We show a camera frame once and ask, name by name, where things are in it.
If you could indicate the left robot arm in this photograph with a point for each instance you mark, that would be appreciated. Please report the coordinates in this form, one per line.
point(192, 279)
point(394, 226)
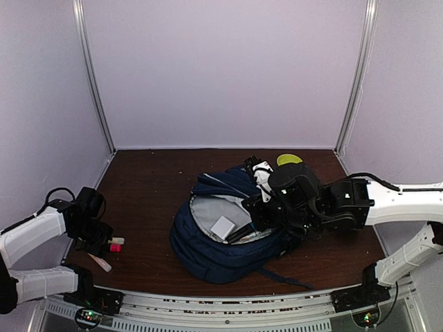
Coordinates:
point(80, 220)

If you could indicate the yellow highlighter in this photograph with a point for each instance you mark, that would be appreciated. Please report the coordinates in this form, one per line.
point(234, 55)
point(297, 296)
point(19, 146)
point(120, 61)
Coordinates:
point(117, 240)

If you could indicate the beige highlighter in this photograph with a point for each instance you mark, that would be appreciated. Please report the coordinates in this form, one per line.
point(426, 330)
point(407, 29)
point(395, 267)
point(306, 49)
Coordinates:
point(101, 262)

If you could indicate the aluminium frame post right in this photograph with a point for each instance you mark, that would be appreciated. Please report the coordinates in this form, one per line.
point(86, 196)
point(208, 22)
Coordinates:
point(361, 67)

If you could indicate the white power adapter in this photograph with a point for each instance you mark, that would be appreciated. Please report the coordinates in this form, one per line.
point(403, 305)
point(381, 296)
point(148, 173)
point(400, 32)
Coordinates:
point(222, 227)

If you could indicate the pink highlighter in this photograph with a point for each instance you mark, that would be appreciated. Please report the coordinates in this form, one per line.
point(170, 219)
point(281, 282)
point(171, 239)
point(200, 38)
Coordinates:
point(115, 247)

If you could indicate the navy blue student backpack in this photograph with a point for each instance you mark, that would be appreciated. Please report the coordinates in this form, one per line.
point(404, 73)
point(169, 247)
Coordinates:
point(212, 259)

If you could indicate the blue cap marker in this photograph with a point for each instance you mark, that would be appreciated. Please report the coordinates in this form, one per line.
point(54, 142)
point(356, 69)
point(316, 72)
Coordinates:
point(241, 233)

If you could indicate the aluminium frame post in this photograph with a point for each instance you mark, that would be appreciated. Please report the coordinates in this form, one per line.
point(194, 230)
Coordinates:
point(80, 21)
point(361, 67)

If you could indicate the aluminium frame post left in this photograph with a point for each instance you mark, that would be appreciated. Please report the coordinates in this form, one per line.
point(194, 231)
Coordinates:
point(80, 21)

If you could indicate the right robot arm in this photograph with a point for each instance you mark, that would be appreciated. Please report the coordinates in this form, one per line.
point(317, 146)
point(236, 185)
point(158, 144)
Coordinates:
point(292, 197)

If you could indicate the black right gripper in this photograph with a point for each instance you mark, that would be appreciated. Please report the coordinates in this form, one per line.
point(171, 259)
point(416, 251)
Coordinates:
point(252, 204)

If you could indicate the lime green bowl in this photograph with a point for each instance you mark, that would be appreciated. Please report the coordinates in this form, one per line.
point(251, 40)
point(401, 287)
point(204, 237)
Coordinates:
point(285, 159)

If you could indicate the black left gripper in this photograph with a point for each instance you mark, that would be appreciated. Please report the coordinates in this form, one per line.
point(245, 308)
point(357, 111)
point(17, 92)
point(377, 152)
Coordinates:
point(106, 233)

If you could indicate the aluminium front rail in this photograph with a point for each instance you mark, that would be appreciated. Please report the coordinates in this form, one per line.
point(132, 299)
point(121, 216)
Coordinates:
point(307, 311)

